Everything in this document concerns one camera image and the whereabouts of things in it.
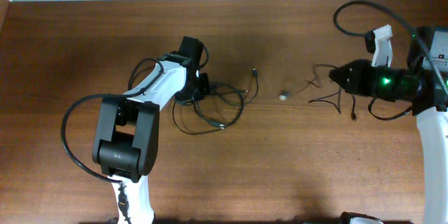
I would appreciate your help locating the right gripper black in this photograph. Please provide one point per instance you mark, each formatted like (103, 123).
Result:
(355, 84)

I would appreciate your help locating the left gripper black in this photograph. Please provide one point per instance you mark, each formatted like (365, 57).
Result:
(205, 89)

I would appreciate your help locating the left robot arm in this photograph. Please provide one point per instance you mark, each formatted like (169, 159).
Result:
(126, 139)

